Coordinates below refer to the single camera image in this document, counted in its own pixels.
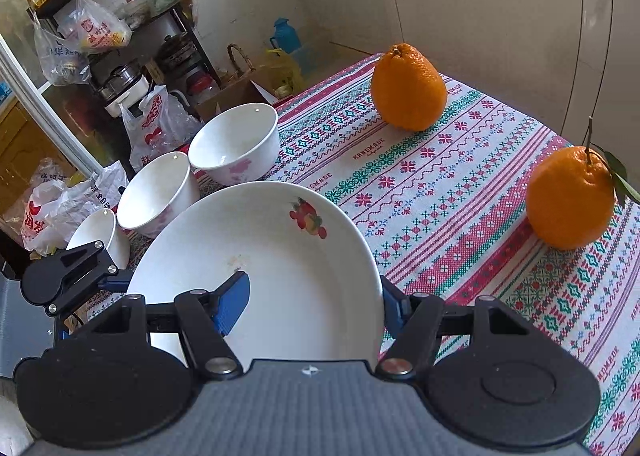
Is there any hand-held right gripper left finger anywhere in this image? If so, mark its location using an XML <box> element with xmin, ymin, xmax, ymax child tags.
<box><xmin>89</xmin><ymin>272</ymin><xmax>251</xmax><ymax>382</ymax></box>

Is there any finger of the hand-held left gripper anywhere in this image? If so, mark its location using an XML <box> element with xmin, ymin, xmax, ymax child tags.
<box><xmin>47</xmin><ymin>240</ymin><xmax>132</xmax><ymax>313</ymax></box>

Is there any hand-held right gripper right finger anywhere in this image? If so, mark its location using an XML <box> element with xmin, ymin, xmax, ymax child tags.
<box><xmin>375</xmin><ymin>275</ymin><xmax>538</xmax><ymax>381</ymax></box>

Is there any white bowl pink floral print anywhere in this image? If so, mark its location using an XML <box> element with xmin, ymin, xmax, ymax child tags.
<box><xmin>65</xmin><ymin>209</ymin><xmax>132</xmax><ymax>271</ymax></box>
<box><xmin>116</xmin><ymin>152</ymin><xmax>202</xmax><ymax>238</ymax></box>
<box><xmin>188</xmin><ymin>103</ymin><xmax>279</xmax><ymax>187</ymax></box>

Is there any white floral plate with stain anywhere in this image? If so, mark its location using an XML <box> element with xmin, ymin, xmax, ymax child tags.
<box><xmin>126</xmin><ymin>180</ymin><xmax>385</xmax><ymax>369</ymax></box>

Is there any patterned red green tablecloth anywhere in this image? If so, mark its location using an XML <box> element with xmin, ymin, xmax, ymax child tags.
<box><xmin>82</xmin><ymin>52</ymin><xmax>640</xmax><ymax>456</ymax></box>

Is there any steel cooking pot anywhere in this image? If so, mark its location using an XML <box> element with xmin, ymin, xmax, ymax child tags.
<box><xmin>96</xmin><ymin>62</ymin><xmax>151</xmax><ymax>118</ymax></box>

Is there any brown cardboard box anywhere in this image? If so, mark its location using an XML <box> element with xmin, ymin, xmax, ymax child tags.
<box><xmin>194</xmin><ymin>78</ymin><xmax>281</xmax><ymax>123</ymax></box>

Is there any orange with leafy stem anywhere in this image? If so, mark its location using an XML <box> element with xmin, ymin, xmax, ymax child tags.
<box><xmin>526</xmin><ymin>116</ymin><xmax>640</xmax><ymax>251</ymax></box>

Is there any red lidded jar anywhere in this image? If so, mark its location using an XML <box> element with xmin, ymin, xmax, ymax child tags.
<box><xmin>186</xmin><ymin>72</ymin><xmax>221</xmax><ymax>104</ymax></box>

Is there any knobbed orange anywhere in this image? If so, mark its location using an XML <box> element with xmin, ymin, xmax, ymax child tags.
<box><xmin>370</xmin><ymin>42</ymin><xmax>448</xmax><ymax>132</ymax></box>

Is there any yellow plastic bag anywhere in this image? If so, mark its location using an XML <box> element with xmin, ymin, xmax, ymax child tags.
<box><xmin>264</xmin><ymin>49</ymin><xmax>304</xmax><ymax>93</ymax></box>

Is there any black pot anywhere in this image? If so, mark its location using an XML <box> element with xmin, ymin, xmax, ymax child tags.
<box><xmin>155</xmin><ymin>34</ymin><xmax>196</xmax><ymax>71</ymax></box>

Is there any white bag yellow red print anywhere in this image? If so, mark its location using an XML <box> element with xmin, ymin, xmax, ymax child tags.
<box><xmin>57</xmin><ymin>0</ymin><xmax>133</xmax><ymax>54</ymax></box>

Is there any wicker basket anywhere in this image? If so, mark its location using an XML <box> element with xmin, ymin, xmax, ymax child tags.
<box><xmin>227</xmin><ymin>43</ymin><xmax>257</xmax><ymax>78</ymax></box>

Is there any blue thermos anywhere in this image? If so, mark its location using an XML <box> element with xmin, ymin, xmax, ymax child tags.
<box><xmin>270</xmin><ymin>17</ymin><xmax>304</xmax><ymax>63</ymax></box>

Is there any aluminium door frame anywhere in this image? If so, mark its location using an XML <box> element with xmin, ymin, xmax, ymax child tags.
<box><xmin>0</xmin><ymin>31</ymin><xmax>108</xmax><ymax>177</ymax></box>

